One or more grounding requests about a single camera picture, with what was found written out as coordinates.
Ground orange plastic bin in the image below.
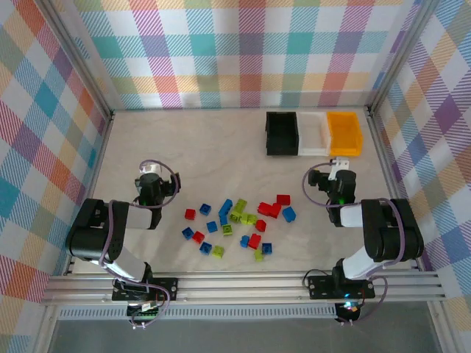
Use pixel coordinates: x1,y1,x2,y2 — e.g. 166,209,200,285
326,111,364,158

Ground white plastic bin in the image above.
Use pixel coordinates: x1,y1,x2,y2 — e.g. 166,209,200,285
297,111,332,156

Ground black plastic bin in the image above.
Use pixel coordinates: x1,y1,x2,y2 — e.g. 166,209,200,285
265,111,301,157

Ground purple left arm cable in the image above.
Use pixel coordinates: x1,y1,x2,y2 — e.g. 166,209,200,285
99,159,183,330

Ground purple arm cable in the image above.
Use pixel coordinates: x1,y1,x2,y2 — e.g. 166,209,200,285
302,160,411,327
99,159,183,330

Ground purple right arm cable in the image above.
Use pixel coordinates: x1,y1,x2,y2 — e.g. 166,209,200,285
302,160,411,327

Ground aluminium side rail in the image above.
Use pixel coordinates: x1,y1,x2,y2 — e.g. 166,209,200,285
366,104,422,275
64,110,116,277

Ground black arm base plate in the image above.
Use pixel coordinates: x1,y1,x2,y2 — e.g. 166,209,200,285
306,274,377,300
111,277,180,303

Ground long aluminium mounting rail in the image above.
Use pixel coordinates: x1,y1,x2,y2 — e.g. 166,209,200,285
40,271,448,306

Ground grey slotted cable duct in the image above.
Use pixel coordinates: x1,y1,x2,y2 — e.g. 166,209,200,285
57,307,339,321

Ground aluminium frame post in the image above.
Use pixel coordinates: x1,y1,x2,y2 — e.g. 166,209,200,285
38,0,115,121
366,0,445,115

